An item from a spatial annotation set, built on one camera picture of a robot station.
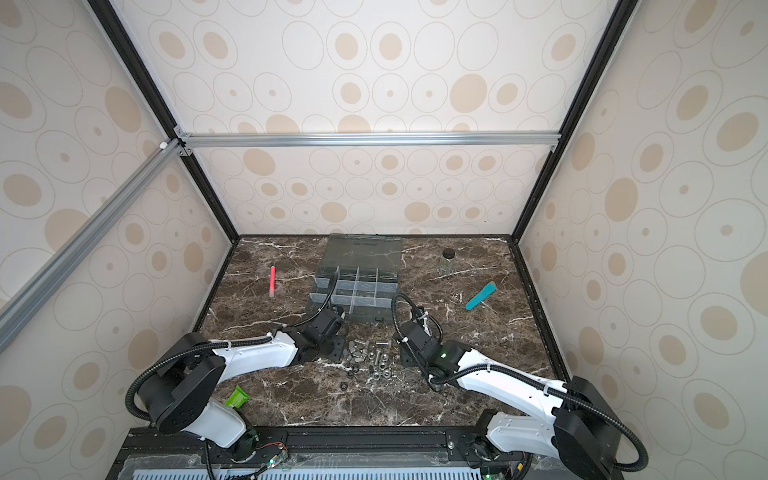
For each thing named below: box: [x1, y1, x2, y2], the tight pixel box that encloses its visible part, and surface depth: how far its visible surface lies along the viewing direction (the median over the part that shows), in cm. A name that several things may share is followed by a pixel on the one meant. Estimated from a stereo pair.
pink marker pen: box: [269, 265, 277, 298], surface depth 108 cm
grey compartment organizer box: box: [307, 233, 403, 323], surface depth 115 cm
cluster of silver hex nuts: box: [368, 342, 392, 382], surface depth 89 cm
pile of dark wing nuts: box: [343, 339, 369, 373], surface depth 90 cm
